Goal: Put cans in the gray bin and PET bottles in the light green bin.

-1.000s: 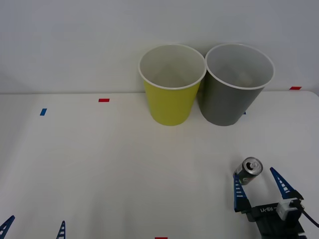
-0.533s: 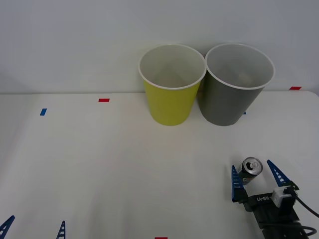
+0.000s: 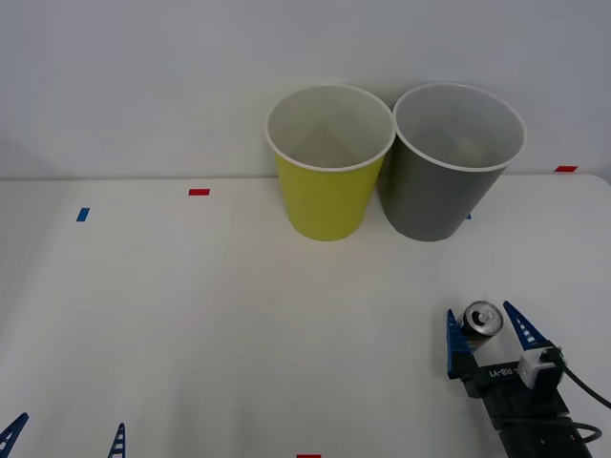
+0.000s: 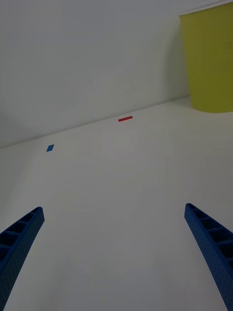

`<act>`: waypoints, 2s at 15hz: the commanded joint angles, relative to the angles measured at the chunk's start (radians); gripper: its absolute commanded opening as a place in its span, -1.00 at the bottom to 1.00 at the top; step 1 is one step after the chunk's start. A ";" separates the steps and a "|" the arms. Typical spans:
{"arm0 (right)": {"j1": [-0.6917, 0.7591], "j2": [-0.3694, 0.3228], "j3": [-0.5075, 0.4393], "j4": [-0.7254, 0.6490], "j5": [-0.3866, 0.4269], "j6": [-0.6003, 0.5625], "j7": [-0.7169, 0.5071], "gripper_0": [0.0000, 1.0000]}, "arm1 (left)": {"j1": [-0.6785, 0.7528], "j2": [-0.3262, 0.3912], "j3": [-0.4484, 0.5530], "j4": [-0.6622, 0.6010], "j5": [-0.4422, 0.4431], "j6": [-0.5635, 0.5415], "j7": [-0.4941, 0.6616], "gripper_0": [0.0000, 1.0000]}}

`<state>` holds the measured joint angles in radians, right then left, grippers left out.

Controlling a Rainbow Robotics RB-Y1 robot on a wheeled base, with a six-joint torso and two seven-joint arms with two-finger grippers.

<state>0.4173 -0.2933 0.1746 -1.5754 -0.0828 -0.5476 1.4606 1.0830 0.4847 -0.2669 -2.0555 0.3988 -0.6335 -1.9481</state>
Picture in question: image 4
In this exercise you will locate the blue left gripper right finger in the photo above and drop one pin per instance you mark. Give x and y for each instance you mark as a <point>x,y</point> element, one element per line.
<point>213,250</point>

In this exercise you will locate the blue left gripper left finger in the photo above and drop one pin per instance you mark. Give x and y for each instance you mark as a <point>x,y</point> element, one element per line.
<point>17,252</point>

